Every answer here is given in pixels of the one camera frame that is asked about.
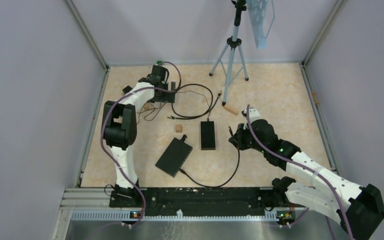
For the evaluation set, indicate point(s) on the long wooden block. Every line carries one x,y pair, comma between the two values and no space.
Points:
231,109

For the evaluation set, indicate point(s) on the black network switch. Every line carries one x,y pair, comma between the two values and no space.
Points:
207,135
174,156

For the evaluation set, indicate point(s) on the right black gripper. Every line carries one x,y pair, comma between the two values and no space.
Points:
237,139

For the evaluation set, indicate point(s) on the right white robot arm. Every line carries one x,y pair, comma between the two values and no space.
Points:
358,209

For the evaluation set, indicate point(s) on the black power adapter with cord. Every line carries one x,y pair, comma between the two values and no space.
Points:
158,109

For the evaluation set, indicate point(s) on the perforated white panel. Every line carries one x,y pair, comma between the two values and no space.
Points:
262,15

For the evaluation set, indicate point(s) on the wooden cube near switch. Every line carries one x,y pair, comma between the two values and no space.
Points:
178,128

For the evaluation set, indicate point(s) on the silver camera tripod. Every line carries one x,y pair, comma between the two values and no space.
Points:
233,43

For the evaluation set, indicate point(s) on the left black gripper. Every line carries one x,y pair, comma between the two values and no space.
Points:
168,97

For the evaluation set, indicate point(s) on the wooden cube near adapter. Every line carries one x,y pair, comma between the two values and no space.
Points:
146,106

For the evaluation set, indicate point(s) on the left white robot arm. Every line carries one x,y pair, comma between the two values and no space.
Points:
119,127

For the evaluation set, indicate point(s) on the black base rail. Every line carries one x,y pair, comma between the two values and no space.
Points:
200,201

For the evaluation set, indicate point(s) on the wooden block on frame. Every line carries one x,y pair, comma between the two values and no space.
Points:
315,98

